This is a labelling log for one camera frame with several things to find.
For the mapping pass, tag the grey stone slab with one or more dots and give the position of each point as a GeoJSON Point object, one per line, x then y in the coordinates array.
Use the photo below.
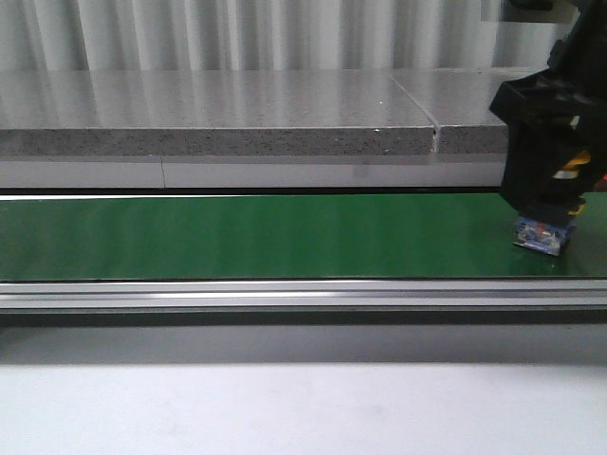
{"type": "Point", "coordinates": [209, 113]}
{"type": "Point", "coordinates": [457, 101]}

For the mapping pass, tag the aluminium conveyor side rail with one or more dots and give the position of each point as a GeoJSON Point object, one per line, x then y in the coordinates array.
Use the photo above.
{"type": "Point", "coordinates": [305, 294]}

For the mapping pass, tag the grey stone slab right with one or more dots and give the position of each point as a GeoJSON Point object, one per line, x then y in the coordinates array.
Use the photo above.
{"type": "Point", "coordinates": [457, 101]}

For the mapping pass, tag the white curtain backdrop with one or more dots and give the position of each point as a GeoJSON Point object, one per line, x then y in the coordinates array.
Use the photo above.
{"type": "Point", "coordinates": [268, 35]}

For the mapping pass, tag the green conveyor belt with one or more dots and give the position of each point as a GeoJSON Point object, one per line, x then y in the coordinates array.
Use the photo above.
{"type": "Point", "coordinates": [315, 236]}

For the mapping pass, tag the red object behind conveyor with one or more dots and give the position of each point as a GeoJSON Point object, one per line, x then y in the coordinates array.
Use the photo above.
{"type": "Point", "coordinates": [601, 184]}

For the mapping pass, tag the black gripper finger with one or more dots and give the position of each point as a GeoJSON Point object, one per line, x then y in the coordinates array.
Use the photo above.
{"type": "Point", "coordinates": [549, 168]}

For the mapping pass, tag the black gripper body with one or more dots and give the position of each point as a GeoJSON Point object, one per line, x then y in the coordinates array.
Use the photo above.
{"type": "Point", "coordinates": [574, 82]}

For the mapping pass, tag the grey stone slab left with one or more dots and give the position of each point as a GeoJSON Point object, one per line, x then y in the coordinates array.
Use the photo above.
{"type": "Point", "coordinates": [209, 113]}

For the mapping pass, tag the yellow mushroom push button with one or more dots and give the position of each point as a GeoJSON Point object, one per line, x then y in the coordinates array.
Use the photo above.
{"type": "Point", "coordinates": [547, 226]}

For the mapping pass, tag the white panel under slabs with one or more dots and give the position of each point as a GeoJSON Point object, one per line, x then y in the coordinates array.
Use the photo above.
{"type": "Point", "coordinates": [247, 172]}

